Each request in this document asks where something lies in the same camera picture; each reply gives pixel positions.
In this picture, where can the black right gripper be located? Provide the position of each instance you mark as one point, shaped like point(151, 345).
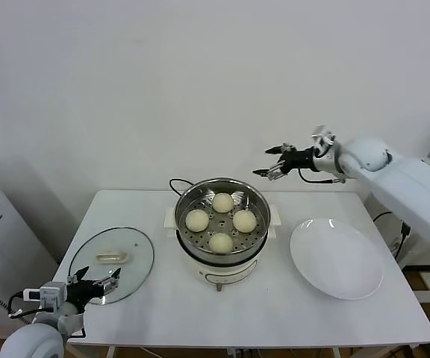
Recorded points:
point(301, 159)

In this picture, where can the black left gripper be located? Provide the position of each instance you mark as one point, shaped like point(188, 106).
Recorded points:
point(84, 292)

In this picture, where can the white steamed baozi bun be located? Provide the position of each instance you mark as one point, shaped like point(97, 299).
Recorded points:
point(221, 242)
point(196, 220)
point(245, 220)
point(222, 202)

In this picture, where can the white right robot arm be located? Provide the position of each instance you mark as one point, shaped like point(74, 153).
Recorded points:
point(405, 186)

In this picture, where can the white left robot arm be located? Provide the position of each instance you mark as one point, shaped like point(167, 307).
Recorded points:
point(28, 341)

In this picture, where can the perforated steel steamer basket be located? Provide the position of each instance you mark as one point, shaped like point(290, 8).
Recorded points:
point(185, 201)

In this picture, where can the white table leg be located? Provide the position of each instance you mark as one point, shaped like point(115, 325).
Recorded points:
point(111, 353)
point(335, 353)

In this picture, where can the white round plate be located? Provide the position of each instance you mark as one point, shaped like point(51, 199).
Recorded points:
point(330, 257)

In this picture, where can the cream electric cooker base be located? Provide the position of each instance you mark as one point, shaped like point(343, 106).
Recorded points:
point(220, 270)

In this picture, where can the white side desk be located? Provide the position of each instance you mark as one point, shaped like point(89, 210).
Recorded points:
point(383, 242)

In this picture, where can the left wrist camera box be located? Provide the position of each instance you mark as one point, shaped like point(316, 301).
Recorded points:
point(49, 292)

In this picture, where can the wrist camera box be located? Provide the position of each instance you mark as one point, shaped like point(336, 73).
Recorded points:
point(323, 137)
point(49, 292)

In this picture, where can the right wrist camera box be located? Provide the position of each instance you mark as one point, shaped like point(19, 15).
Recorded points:
point(323, 137)

